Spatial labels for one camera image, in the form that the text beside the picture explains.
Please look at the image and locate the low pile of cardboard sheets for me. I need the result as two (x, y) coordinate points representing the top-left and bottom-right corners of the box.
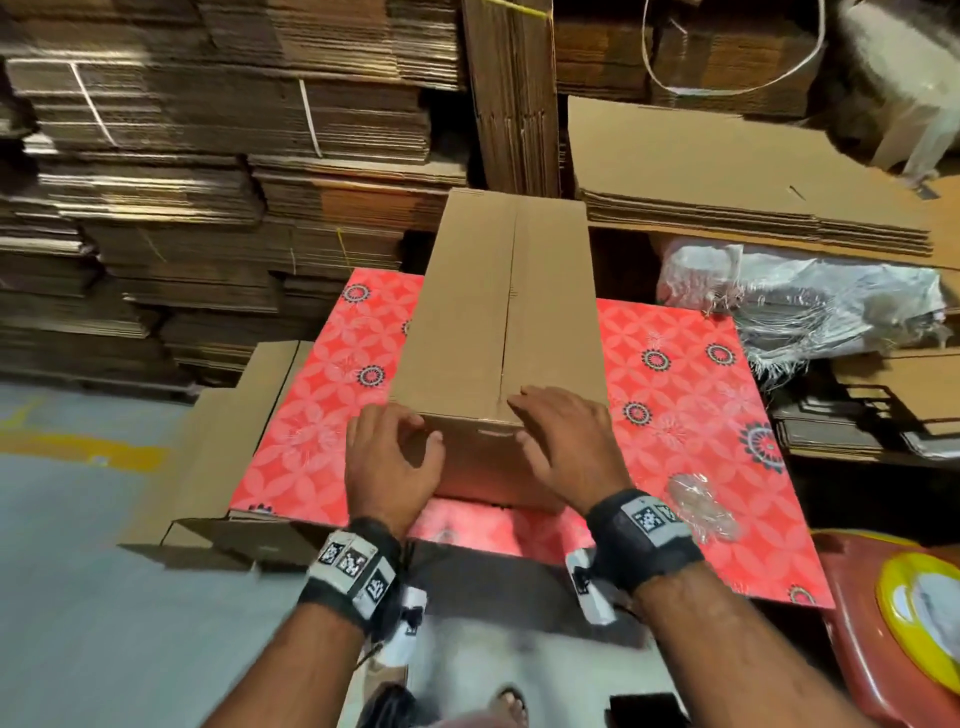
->
(771, 346), (960, 462)

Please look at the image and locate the black left wrist strap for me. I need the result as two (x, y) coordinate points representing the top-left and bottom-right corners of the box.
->
(297, 516), (405, 633)

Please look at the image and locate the person's left hand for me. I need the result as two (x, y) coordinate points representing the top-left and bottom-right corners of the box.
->
(345, 400), (449, 539)

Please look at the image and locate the white plastic sack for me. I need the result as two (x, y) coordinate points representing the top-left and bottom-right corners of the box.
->
(832, 0), (960, 176)

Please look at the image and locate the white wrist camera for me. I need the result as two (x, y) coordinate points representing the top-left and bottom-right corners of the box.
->
(370, 585), (431, 671)
(562, 546), (621, 629)

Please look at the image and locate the wall of cardboard stacks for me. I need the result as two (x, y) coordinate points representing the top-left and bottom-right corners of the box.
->
(0, 0), (834, 395)

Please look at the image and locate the white woven sack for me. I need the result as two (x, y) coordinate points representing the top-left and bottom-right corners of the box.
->
(655, 235), (950, 387)

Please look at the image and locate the yellow-tied cardboard bundle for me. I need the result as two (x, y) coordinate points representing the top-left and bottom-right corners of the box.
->
(456, 0), (566, 201)

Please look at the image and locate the person's right hand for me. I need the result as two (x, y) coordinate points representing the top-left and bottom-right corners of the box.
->
(507, 384), (636, 518)

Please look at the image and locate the person's right forearm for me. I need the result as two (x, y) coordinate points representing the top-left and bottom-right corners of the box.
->
(630, 562), (879, 728)

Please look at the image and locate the person's left forearm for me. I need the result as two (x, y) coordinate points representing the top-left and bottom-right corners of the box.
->
(202, 600), (369, 728)

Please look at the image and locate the white plastic strap loop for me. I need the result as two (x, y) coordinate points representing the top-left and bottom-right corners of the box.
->
(640, 0), (831, 101)

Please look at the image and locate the yellow round disc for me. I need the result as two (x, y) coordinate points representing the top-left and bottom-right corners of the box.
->
(876, 549), (960, 696)

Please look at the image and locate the crumpled clear tape piece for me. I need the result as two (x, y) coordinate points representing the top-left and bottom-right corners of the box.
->
(666, 471), (746, 546)

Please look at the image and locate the red patterned table cloth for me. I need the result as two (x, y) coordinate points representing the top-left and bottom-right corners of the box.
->
(226, 267), (837, 611)

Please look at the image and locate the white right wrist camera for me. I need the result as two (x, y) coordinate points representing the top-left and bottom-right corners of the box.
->
(562, 546), (621, 629)

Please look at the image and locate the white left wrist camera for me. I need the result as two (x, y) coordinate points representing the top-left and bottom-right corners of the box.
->
(370, 585), (431, 671)

